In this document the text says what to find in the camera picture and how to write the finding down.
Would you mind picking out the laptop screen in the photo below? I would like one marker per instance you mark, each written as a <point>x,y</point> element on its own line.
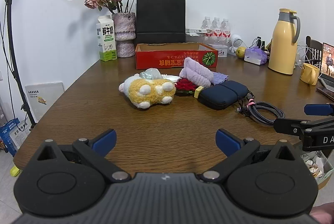
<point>328,59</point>

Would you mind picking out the black lamp stand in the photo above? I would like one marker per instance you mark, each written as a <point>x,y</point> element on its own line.
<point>9,17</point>

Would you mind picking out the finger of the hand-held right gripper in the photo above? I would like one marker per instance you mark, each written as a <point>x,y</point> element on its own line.
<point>317,109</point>
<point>287,124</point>

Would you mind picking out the purple fluffy towel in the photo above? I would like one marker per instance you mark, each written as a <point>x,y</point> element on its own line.
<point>195,71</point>

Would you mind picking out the clear lidded food container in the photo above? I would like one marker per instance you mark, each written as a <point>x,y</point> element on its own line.
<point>195,39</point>

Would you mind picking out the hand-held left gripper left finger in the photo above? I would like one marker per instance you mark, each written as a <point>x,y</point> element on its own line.
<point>107,141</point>

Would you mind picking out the navy zip pouch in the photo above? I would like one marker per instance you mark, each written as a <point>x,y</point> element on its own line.
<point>221,94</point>

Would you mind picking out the thin purple cloth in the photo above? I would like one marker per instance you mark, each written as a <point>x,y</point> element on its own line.
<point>219,77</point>

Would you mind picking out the white flat carton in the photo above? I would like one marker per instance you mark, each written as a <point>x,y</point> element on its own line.
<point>194,31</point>

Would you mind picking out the trash bin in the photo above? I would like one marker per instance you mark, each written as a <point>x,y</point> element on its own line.
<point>319,166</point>

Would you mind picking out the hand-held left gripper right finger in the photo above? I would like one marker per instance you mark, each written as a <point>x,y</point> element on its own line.
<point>227,141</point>

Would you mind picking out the yellow-green floor object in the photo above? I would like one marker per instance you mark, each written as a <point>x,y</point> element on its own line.
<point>14,171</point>

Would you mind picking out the red flower ornament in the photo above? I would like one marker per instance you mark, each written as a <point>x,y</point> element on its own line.
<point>184,85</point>

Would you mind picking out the purple textured vase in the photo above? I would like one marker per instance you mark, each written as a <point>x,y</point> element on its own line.
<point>125,31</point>

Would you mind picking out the dark wooden chair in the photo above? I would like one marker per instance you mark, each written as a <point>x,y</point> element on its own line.
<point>314,50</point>

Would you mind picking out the white green milk carton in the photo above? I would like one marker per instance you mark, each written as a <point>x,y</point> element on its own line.
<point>105,38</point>

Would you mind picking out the white flat board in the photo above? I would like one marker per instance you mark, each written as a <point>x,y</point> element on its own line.
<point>44,98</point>

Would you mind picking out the white robot desk fan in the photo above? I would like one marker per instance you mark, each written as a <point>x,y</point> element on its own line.
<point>236,42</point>

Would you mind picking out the yellow white plush toy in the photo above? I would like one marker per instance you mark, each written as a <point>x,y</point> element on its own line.
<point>151,93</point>

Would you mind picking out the yellow thermos jug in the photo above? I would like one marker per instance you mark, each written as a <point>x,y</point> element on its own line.
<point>283,44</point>

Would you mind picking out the small yellow tag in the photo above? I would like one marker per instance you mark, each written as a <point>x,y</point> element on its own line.
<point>198,91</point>

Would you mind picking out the black paper bag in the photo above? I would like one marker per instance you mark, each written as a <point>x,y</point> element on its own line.
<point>160,17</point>

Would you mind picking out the blue printed bag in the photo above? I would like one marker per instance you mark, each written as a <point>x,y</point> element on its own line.
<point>11,136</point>

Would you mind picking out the purple tissue pack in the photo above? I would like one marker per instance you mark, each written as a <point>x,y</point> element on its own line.
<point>255,55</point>

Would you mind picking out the clear water bottle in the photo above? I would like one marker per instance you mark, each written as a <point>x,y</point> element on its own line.
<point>216,27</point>
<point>226,28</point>
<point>206,25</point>

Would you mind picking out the iridescent plastic wrap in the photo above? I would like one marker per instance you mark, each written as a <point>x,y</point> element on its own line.
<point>151,74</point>

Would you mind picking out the printed tin box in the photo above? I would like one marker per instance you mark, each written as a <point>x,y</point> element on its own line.
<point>218,50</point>

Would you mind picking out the person's left hand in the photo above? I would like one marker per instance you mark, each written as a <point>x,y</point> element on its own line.
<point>323,215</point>

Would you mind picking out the white tissue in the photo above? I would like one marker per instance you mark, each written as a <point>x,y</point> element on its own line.
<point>171,77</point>

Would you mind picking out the green pear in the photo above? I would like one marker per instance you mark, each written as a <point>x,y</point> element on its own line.
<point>240,52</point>

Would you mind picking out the red cardboard box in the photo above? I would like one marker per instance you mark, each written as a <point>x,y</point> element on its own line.
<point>167,60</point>

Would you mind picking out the yellow mug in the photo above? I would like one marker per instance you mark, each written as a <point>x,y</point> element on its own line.
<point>309,74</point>

